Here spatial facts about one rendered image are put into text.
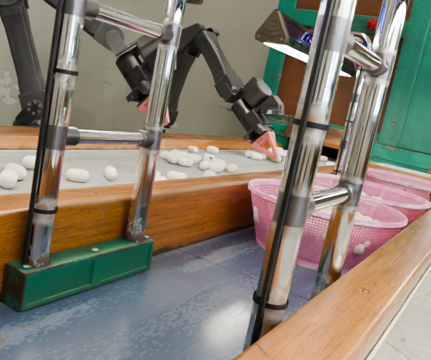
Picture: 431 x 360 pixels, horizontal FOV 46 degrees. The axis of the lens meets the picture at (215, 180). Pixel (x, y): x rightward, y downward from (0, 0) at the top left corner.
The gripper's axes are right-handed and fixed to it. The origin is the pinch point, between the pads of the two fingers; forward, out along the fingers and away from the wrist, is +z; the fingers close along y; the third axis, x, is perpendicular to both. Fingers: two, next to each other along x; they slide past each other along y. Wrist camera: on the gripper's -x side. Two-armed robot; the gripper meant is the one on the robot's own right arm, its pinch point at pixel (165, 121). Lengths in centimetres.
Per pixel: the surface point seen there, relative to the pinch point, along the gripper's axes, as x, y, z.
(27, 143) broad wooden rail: 7.4, -36.2, 1.4
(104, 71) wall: 101, 158, -130
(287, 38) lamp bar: -32.7, 8.5, 2.0
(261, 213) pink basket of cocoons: -19.3, -26.2, 35.7
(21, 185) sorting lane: -5, -54, 18
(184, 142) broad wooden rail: 7.3, 16.6, 0.6
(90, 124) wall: 131, 157, -111
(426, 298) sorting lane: -37, -43, 56
